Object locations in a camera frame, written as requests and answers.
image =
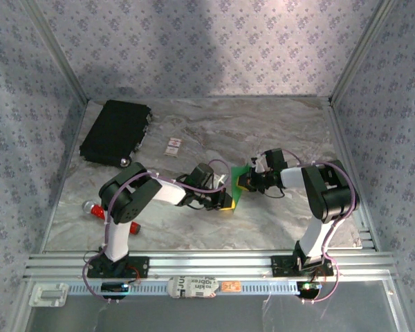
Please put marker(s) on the green paper sheet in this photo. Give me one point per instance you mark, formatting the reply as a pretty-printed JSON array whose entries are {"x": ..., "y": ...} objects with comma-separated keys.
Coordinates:
[{"x": 238, "y": 173}]

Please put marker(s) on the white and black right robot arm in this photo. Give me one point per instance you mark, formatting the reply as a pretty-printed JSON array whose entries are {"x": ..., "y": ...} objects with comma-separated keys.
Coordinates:
[{"x": 332, "y": 193}]

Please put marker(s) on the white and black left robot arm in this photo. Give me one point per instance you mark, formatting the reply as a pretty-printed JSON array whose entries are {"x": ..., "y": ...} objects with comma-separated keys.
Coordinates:
[{"x": 131, "y": 197}]

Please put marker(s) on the small red white card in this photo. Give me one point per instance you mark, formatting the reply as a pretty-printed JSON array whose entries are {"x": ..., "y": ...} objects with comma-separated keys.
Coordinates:
[{"x": 173, "y": 147}]

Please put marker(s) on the silver metal ball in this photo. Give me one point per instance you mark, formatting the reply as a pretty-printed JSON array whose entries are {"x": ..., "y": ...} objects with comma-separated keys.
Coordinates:
[{"x": 125, "y": 162}]

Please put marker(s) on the orange label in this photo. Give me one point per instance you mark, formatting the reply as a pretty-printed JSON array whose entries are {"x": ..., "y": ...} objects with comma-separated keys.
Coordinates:
[{"x": 231, "y": 286}]

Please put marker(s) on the white printed label roll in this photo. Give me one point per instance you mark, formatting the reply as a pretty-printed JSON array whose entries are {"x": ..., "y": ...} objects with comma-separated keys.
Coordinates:
[{"x": 193, "y": 287}]

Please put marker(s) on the black rectangular case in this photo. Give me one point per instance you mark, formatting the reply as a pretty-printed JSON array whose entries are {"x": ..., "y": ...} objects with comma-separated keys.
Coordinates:
[{"x": 117, "y": 128}]

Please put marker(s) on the red cylinder with silver end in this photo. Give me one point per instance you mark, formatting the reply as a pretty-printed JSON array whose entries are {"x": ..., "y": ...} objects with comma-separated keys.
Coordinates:
[{"x": 97, "y": 210}]

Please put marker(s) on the right controller board with LED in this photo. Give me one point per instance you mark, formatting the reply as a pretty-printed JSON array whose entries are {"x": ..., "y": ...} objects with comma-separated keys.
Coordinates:
[{"x": 307, "y": 286}]

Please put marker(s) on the controller board with led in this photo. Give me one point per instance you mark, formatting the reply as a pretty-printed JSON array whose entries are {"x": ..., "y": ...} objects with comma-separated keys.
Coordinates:
[
  {"x": 114, "y": 287},
  {"x": 307, "y": 286}
]

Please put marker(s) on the left controller board with LED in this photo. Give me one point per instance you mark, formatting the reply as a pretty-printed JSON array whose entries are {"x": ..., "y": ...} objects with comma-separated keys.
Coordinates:
[{"x": 114, "y": 287}]

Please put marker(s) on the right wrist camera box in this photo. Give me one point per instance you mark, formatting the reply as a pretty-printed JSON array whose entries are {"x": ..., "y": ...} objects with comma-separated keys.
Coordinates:
[{"x": 259, "y": 164}]

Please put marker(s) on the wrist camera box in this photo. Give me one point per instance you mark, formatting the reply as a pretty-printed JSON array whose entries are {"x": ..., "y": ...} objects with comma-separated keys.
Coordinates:
[
  {"x": 259, "y": 164},
  {"x": 219, "y": 180}
]

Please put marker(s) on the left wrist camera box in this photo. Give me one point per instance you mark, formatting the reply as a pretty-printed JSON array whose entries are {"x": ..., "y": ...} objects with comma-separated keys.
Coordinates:
[{"x": 219, "y": 180}]

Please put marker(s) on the aluminium mounting rail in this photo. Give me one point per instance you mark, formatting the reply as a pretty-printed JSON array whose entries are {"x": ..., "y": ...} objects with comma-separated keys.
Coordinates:
[{"x": 211, "y": 264}]

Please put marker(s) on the aluminium side rail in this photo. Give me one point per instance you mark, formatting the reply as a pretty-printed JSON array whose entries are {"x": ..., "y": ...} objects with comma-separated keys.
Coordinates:
[
  {"x": 340, "y": 138},
  {"x": 62, "y": 180}
]

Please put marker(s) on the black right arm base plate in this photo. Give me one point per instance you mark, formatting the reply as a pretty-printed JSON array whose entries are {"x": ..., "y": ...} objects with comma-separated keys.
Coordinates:
[{"x": 280, "y": 266}]

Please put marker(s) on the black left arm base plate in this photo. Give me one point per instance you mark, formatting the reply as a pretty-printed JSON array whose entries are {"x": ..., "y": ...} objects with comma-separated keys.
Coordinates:
[{"x": 138, "y": 268}]

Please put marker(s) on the aluminium frame post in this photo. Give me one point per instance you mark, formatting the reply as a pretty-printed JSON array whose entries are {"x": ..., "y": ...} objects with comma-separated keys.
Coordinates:
[
  {"x": 359, "y": 52},
  {"x": 59, "y": 52}
]

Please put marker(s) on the white plastic bracket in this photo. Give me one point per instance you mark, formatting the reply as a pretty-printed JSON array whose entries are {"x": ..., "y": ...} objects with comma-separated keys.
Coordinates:
[{"x": 48, "y": 295}]

